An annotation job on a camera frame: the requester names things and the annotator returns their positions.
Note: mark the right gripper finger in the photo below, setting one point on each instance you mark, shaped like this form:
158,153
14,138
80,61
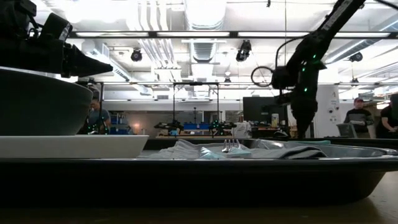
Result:
303,130

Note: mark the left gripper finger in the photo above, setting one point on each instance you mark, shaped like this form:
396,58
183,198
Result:
81,63

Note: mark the black bowl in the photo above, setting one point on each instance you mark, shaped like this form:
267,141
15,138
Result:
40,102

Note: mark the white round plate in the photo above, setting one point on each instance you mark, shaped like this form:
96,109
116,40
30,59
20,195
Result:
77,147

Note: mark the grey cloth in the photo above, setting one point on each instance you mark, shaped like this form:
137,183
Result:
186,152

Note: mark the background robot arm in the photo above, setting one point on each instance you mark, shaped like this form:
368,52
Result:
169,126
222,126

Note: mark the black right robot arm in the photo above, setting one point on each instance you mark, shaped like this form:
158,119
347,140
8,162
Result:
311,49

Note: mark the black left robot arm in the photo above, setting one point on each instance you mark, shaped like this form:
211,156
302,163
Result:
12,12

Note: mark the black serving tray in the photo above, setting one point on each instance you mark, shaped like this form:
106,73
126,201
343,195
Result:
217,183

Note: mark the white pillar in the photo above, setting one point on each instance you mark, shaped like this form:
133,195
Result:
329,105

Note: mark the grey office chair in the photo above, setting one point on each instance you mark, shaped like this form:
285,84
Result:
344,131

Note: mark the black computer monitor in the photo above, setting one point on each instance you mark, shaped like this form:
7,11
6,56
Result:
258,109

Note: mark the person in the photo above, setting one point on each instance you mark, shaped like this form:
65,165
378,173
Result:
357,119
388,121
99,118

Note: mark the black ceiling spotlight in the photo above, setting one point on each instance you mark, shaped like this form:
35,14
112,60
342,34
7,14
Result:
244,51
136,55
356,57

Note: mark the white bag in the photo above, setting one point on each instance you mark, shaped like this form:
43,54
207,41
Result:
242,130

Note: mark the blue storage bins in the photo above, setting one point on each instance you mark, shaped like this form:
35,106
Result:
119,126
197,126

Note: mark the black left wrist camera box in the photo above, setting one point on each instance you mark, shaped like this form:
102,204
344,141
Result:
54,28

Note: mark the black metal rig frame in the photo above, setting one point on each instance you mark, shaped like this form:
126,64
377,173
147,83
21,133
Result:
233,34

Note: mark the black background station frame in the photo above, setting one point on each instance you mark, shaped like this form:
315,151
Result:
196,84

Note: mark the silver ceiling duct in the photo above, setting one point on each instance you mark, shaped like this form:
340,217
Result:
205,18

